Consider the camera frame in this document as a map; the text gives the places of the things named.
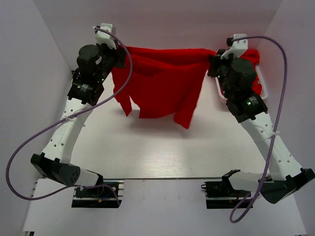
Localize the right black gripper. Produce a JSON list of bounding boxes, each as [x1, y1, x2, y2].
[[208, 49, 239, 99]]

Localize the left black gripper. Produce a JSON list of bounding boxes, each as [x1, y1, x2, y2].
[[95, 39, 127, 83]]

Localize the red t shirt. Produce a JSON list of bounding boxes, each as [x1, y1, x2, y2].
[[112, 47, 216, 129]]

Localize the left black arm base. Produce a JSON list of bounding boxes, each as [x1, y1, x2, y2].
[[71, 180, 124, 208]]

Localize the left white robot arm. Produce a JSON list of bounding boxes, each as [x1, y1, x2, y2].
[[31, 44, 126, 196]]

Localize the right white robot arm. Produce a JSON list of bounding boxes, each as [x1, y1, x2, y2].
[[208, 49, 315, 204]]

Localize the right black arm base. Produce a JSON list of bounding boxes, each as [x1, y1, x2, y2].
[[201, 180, 249, 209]]

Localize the red t shirts in basket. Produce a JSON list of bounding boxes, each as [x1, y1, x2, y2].
[[244, 49, 262, 96]]

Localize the white plastic basket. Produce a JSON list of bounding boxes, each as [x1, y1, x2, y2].
[[215, 57, 268, 103]]

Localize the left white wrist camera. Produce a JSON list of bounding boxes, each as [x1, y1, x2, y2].
[[94, 23, 117, 50]]

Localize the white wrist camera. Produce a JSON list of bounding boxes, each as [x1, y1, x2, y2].
[[220, 34, 248, 59], [94, 23, 117, 50]]

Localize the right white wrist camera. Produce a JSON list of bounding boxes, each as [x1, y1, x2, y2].
[[220, 34, 248, 59]]

